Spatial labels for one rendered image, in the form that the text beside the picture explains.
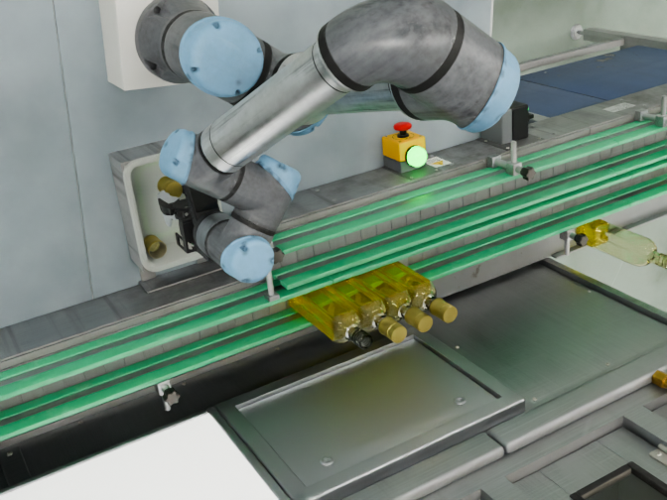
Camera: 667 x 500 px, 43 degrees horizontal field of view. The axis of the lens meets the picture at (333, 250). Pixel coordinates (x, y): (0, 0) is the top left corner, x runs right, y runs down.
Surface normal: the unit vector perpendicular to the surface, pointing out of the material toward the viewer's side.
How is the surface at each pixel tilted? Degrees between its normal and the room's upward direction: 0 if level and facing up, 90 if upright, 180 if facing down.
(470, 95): 31
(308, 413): 90
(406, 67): 43
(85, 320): 90
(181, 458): 90
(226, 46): 7
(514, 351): 91
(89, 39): 0
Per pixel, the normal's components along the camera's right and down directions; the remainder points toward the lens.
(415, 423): -0.10, -0.90
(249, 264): 0.50, 0.33
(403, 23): -0.08, -0.15
